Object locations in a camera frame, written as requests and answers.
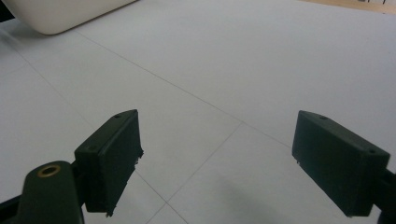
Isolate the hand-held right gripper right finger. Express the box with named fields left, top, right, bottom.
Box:
left=291, top=110, right=396, bottom=224

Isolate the white plastic bin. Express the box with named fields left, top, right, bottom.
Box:
left=1, top=0, right=138, bottom=35

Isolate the white table cover sheet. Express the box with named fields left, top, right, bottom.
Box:
left=0, top=0, right=396, bottom=224

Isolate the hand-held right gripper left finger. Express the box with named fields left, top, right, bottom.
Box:
left=17, top=109, right=145, bottom=224

